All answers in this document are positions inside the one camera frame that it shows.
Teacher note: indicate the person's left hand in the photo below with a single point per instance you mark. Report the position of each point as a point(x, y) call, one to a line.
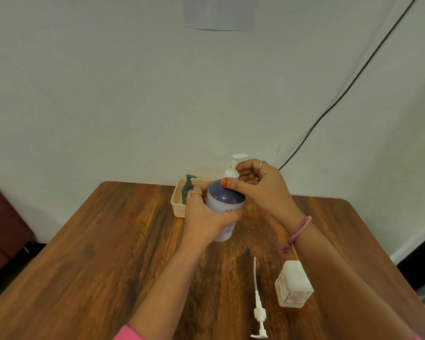
point(198, 219)

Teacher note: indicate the person's right hand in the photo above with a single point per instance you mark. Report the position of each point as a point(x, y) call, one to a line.
point(269, 191)

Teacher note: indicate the person's left thumb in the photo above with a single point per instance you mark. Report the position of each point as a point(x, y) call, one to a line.
point(230, 216)

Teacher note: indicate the person's right thumb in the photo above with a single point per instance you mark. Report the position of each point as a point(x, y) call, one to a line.
point(237, 186)

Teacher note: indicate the white pump dispenser head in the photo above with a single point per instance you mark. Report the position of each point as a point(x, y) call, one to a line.
point(232, 172)

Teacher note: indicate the blue and white lotion bottle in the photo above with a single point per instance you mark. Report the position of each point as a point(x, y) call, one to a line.
point(225, 200)

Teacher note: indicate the person's left forearm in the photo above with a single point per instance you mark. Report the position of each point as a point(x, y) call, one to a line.
point(170, 290)

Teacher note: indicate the person's right forearm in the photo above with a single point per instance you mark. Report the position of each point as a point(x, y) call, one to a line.
point(340, 286)

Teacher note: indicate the dark green pump bottle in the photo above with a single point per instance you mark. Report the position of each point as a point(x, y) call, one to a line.
point(187, 189)

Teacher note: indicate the cream plastic basket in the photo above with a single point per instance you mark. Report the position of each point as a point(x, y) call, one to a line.
point(177, 205)

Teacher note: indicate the pink wrist band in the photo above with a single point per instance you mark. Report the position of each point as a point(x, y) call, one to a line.
point(297, 233)

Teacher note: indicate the white square jar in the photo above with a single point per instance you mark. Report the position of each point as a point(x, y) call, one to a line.
point(294, 285)

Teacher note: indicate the white pump with long tube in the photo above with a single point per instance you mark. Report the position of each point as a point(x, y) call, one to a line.
point(259, 308)

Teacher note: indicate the pink sleeve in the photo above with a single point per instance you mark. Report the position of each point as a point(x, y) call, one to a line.
point(127, 333)

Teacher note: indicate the dark red seat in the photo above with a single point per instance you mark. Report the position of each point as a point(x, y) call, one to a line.
point(3, 230)

